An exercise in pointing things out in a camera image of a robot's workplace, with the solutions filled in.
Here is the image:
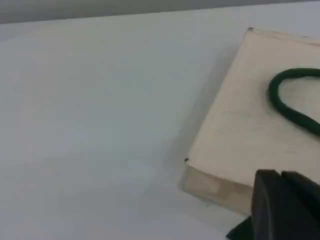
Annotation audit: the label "white canvas bag green handles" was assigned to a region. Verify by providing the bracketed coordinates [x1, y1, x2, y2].
[178, 27, 320, 240]

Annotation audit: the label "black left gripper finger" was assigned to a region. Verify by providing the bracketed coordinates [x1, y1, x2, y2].
[251, 169, 320, 240]
[281, 170, 320, 210]

